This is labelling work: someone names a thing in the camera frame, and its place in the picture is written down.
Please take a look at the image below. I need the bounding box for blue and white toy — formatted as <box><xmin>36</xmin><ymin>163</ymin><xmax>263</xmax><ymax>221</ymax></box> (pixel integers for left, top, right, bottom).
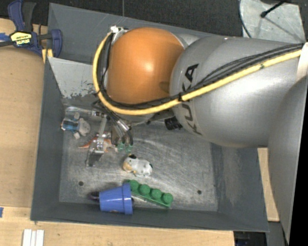
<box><xmin>59</xmin><ymin>116</ymin><xmax>79</xmax><ymax>134</ymax></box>

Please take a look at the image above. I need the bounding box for grey metal bin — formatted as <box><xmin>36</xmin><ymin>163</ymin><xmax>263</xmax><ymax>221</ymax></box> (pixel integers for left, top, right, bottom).
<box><xmin>22</xmin><ymin>2</ymin><xmax>294</xmax><ymax>246</ymax></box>

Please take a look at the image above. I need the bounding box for orange toy animal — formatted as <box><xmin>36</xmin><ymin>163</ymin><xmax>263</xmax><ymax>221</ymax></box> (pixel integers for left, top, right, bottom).
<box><xmin>77</xmin><ymin>130</ymin><xmax>120</xmax><ymax>155</ymax></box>

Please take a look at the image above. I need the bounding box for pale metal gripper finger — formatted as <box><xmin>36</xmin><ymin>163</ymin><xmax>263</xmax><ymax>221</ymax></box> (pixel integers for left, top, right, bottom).
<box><xmin>92</xmin><ymin>132</ymin><xmax>108</xmax><ymax>168</ymax></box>
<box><xmin>85</xmin><ymin>139</ymin><xmax>99</xmax><ymax>168</ymax></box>

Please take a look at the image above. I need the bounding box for blue plastic cup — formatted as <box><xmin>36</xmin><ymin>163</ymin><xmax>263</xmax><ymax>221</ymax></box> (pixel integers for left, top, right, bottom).
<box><xmin>96</xmin><ymin>179</ymin><xmax>138</xmax><ymax>216</ymax></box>

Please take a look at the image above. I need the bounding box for clear glass thing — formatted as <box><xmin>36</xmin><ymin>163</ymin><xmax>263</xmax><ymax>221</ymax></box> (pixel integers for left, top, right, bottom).
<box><xmin>65</xmin><ymin>105</ymin><xmax>100</xmax><ymax>121</ymax></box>

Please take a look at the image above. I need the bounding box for white spotted toy cow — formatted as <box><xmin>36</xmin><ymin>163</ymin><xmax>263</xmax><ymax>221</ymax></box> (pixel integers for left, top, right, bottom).
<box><xmin>121</xmin><ymin>152</ymin><xmax>155</xmax><ymax>179</ymax></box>

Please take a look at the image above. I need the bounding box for green studded building block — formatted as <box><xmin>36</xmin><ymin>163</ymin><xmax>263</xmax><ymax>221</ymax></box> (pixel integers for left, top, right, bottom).
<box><xmin>123</xmin><ymin>178</ymin><xmax>176</xmax><ymax>210</ymax></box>

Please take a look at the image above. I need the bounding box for white toy animal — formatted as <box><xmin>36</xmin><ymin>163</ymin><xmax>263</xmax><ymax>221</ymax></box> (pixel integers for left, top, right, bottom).
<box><xmin>72</xmin><ymin>117</ymin><xmax>93</xmax><ymax>142</ymax></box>

